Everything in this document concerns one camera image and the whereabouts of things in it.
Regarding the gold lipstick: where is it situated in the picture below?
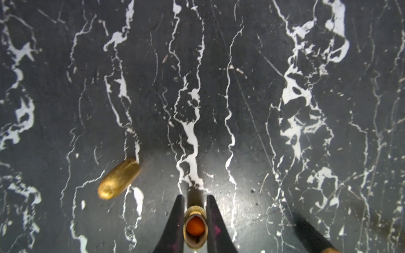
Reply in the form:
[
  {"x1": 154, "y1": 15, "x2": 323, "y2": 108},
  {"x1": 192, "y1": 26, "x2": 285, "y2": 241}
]
[
  {"x1": 98, "y1": 158, "x2": 141, "y2": 200},
  {"x1": 183, "y1": 187, "x2": 208, "y2": 250}
]

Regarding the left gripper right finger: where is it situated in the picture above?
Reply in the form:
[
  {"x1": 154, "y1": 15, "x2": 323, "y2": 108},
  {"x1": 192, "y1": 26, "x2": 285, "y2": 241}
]
[{"x1": 206, "y1": 195, "x2": 237, "y2": 253}]

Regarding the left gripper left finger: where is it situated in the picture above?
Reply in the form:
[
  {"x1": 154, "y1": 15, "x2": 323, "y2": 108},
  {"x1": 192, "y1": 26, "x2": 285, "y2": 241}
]
[{"x1": 153, "y1": 195, "x2": 185, "y2": 253}]

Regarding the black lipstick cap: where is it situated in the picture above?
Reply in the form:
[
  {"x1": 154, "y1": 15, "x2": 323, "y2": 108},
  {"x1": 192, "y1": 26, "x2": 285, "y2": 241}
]
[{"x1": 291, "y1": 211, "x2": 340, "y2": 253}]

